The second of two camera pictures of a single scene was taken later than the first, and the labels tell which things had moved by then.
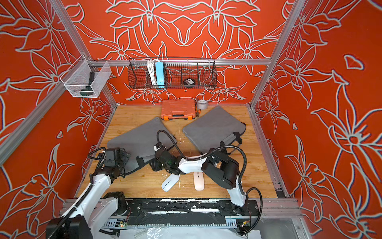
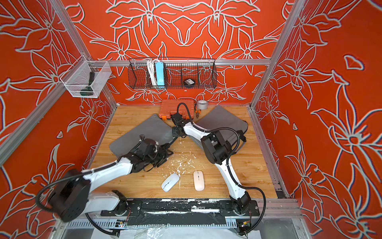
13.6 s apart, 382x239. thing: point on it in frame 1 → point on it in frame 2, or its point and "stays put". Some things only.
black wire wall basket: (172, 72) stays put
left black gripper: (123, 159) → (163, 157)
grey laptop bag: (141, 142) stays put
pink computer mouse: (199, 180) stays put
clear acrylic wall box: (85, 78) stays put
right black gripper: (156, 163) → (176, 132)
